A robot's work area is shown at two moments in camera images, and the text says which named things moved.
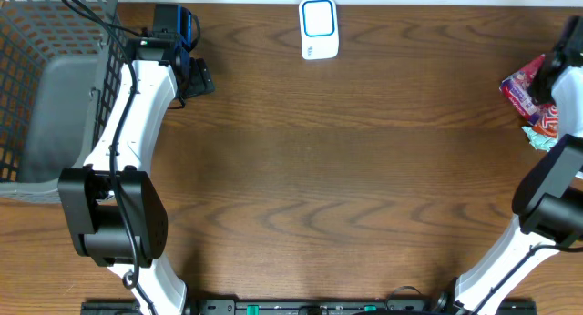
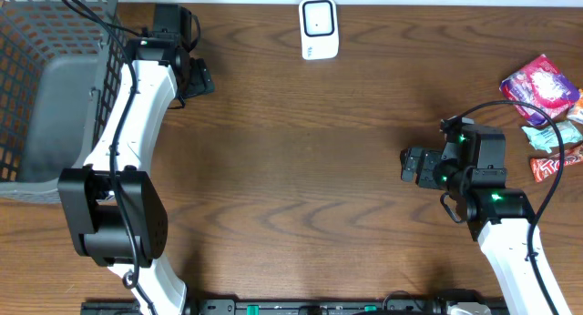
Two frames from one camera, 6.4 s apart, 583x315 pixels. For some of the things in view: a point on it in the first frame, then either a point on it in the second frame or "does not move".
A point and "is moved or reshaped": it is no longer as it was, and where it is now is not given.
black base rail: x=307 y=307 does not move
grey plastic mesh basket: x=59 y=68 does not move
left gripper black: x=200 y=78 does not move
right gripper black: x=539 y=90 → x=430 y=158
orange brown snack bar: x=548 y=124 is moved or reshaped
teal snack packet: x=539 y=140 does not move
